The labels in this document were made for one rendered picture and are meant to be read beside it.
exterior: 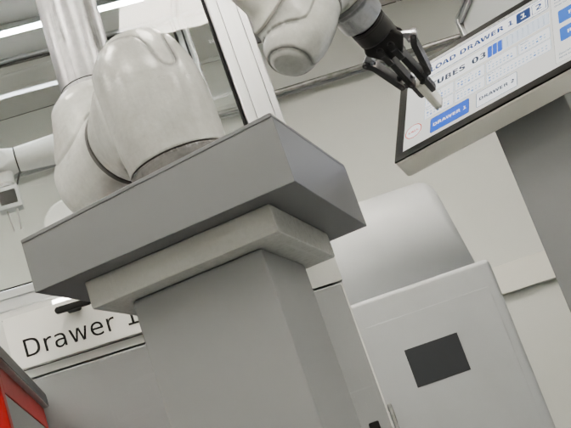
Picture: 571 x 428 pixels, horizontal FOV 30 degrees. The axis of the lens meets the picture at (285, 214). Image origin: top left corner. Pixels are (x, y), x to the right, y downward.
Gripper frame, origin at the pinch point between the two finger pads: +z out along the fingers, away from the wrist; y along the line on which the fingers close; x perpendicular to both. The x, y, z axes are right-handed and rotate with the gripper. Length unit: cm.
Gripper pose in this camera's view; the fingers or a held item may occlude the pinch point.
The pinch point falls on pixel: (429, 92)
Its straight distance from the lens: 211.9
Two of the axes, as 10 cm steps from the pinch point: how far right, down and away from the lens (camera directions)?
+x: -1.3, 6.9, -7.2
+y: -7.5, 4.1, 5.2
